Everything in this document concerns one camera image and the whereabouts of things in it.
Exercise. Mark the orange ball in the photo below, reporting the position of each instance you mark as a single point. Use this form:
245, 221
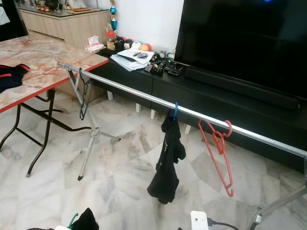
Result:
145, 47

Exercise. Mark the black shirt with green logo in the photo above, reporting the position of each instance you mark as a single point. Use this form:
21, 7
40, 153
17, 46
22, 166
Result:
165, 163

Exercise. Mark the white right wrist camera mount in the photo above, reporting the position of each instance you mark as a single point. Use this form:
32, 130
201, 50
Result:
199, 220

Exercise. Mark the low black TV cabinet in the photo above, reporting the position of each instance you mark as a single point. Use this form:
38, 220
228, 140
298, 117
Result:
211, 103

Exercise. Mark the blue plastic hanger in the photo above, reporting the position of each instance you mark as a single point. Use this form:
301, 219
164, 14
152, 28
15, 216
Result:
176, 109

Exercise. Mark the light wooden sideboard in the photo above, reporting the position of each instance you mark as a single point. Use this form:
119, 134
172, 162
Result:
67, 26

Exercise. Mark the silver metal clothes rack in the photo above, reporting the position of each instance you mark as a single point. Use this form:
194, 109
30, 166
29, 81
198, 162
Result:
134, 91

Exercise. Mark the pink tissue pack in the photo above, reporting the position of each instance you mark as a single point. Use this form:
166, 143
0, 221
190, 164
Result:
94, 44

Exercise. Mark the green plastic hanger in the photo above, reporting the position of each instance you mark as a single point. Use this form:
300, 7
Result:
73, 220

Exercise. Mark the black soundbar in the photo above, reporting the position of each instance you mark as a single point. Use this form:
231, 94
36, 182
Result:
235, 87

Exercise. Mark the white ball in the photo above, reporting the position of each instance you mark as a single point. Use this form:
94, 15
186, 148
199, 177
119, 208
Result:
135, 45

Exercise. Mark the jar with red lid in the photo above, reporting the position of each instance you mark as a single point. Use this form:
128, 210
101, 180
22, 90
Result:
111, 41

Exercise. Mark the blue and gold trophy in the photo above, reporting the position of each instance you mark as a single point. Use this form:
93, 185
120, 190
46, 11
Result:
113, 20

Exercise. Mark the gloved left gripper finger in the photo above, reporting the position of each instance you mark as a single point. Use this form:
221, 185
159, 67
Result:
87, 221

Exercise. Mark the red plastic hanger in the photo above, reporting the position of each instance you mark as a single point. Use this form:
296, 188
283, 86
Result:
220, 143

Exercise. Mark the large black television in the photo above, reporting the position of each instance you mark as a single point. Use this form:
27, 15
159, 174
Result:
240, 43

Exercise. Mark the stack of white papers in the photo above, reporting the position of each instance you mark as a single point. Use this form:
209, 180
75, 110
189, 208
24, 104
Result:
132, 60

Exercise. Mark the navy shirt with red trim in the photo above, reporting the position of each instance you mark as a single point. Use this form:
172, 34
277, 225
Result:
12, 79

